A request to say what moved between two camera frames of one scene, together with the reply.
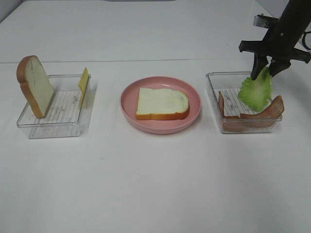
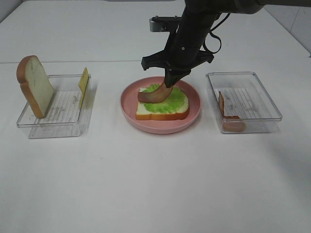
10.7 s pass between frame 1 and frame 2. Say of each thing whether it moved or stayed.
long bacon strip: moved
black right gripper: moved
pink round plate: stayed
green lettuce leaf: moved
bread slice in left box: stayed
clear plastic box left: stayed
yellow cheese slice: stayed
